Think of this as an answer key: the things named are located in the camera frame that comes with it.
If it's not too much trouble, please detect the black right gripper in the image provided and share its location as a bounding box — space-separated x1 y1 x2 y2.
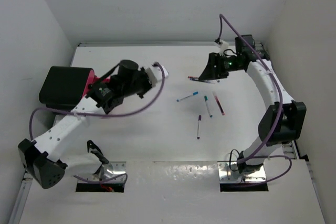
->
198 52 243 81

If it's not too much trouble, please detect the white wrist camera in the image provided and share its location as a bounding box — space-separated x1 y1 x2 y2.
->
145 64 169 87
214 38 229 56

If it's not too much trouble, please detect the pink drawer tray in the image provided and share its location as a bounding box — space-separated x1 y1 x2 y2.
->
93 77 110 83

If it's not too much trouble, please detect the light blue cap marker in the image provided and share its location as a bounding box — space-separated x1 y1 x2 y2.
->
176 91 198 102

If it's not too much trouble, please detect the black drawer cabinet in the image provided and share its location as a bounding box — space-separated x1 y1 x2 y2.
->
39 66 91 111

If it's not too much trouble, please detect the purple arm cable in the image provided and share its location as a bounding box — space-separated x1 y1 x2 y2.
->
216 13 292 187
28 62 166 184

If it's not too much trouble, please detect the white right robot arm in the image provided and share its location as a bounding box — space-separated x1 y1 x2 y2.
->
198 35 307 173

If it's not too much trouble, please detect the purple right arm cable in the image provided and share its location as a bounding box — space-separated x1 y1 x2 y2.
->
216 13 292 187

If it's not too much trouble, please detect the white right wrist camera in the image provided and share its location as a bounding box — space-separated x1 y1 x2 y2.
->
214 38 229 56

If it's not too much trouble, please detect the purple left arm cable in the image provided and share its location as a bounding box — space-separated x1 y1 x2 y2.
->
28 62 166 184

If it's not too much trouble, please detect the purple cap white marker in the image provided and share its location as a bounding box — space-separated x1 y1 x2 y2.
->
196 115 202 140

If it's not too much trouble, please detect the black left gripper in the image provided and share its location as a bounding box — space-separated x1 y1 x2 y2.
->
121 66 154 98

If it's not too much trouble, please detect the blue gel pen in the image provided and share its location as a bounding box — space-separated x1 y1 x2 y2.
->
204 80 220 84

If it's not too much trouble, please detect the teal cap white marker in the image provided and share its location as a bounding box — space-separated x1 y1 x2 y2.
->
204 95 213 118

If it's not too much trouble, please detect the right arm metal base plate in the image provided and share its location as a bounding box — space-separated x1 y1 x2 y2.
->
217 161 267 184

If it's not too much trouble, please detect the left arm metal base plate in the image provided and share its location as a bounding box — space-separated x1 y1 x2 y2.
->
75 162 128 184

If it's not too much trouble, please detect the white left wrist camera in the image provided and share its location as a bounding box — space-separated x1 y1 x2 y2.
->
145 64 169 87

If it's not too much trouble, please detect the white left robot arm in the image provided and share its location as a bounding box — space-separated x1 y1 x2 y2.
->
18 60 167 189

